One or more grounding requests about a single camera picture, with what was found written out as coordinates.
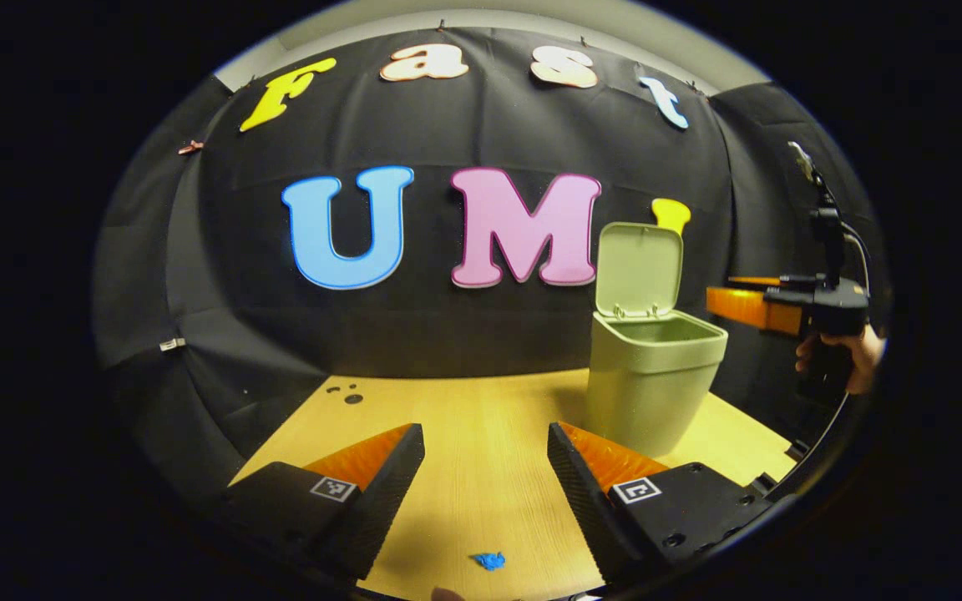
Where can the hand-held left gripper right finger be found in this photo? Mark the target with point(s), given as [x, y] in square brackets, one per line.
[585, 509]

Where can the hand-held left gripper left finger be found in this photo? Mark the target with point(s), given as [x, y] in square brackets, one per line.
[385, 501]

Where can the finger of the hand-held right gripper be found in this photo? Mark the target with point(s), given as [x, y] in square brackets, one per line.
[748, 309]
[752, 281]

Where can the blue paper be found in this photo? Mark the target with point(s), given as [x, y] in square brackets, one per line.
[489, 560]

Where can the green desktop garbage bin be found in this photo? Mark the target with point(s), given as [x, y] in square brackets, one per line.
[648, 384]

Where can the wooden desktop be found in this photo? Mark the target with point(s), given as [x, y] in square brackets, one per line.
[481, 434]

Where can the black backdrop cloth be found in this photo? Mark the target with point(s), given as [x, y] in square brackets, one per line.
[489, 334]

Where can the white backdrop clip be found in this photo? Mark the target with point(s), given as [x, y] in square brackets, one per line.
[172, 344]

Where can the red backdrop clip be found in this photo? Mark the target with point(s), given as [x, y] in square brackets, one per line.
[190, 148]

